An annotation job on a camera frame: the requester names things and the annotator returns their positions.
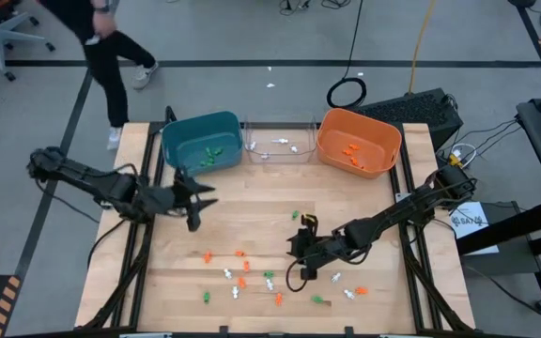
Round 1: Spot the person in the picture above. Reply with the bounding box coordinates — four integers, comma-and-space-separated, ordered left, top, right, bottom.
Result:
35, 0, 160, 151

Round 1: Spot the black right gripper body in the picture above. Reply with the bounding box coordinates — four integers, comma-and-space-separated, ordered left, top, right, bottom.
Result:
297, 214, 342, 282

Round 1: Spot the person's hand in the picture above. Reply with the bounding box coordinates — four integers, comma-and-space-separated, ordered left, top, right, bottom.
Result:
90, 8, 117, 41

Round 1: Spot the black table frame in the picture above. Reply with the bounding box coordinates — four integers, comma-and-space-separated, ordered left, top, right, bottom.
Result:
75, 105, 477, 338

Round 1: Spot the white printed paper sheet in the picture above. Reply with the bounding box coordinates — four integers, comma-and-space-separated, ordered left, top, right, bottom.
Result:
448, 201, 501, 257

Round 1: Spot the orange plastic bin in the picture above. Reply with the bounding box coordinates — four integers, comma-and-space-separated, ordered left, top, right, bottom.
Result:
316, 107, 403, 180

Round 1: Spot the clear plastic bin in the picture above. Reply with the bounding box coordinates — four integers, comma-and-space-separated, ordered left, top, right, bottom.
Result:
242, 115, 319, 165

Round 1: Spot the black coiled cable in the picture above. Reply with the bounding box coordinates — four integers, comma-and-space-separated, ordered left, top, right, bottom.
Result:
325, 0, 368, 110

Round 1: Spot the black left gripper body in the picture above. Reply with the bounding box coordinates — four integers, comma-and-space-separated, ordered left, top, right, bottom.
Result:
155, 166, 202, 233

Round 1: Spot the thin yellow cable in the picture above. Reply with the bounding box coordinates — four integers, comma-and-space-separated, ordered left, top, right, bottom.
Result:
407, 0, 437, 95

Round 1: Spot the teal plastic bin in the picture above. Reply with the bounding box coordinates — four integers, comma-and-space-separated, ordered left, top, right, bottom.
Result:
161, 110, 245, 178

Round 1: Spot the black computer tower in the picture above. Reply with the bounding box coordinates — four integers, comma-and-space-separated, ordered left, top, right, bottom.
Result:
350, 87, 465, 152

